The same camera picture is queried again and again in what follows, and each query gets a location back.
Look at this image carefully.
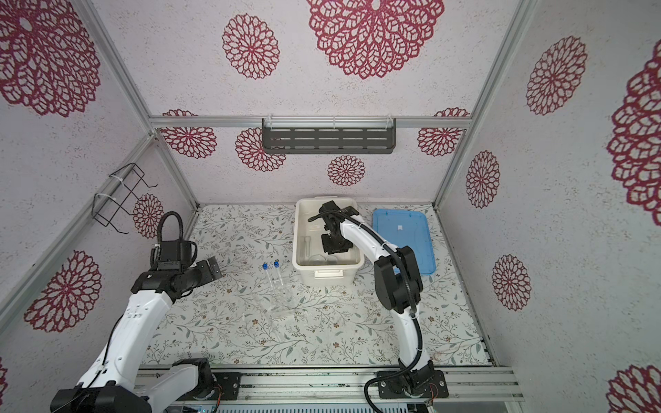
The white plastic storage bin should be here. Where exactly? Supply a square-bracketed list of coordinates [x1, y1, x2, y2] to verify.
[293, 196, 365, 287]

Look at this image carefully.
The blue plastic lid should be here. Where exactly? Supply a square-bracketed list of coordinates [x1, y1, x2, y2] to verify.
[372, 209, 437, 276]

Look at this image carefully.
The large white porcelain bowl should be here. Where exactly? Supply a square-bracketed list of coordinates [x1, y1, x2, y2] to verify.
[306, 254, 326, 266]

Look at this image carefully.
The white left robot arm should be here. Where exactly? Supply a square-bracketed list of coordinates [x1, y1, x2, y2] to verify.
[50, 257, 221, 412]

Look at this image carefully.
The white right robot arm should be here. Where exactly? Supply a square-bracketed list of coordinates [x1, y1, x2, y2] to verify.
[308, 201, 449, 410]

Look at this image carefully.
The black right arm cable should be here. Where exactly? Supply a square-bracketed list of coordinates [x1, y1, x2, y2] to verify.
[306, 208, 440, 413]

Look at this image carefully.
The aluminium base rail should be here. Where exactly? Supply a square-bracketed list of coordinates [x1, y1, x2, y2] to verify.
[133, 365, 525, 406]

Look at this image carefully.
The dark grey wall shelf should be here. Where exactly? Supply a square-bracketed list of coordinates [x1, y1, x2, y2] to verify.
[261, 118, 397, 155]

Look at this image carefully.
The black wire wall rack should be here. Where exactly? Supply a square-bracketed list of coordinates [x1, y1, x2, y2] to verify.
[91, 162, 158, 235]

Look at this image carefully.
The aluminium frame corner post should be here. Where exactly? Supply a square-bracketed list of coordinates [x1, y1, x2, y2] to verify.
[433, 0, 539, 213]

